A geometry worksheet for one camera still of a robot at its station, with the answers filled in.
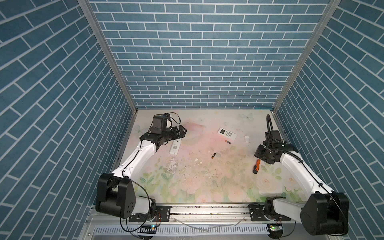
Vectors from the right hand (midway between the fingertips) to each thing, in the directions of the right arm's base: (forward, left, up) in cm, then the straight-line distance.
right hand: (256, 152), depth 85 cm
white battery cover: (+17, +1, -10) cm, 20 cm away
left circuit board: (-40, +55, -12) cm, 69 cm away
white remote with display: (+19, +15, -9) cm, 26 cm away
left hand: (+5, +44, +9) cm, 46 cm away
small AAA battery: (+13, +15, -10) cm, 22 cm away
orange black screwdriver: (-5, -1, -8) cm, 9 cm away
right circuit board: (-34, -8, -15) cm, 38 cm away
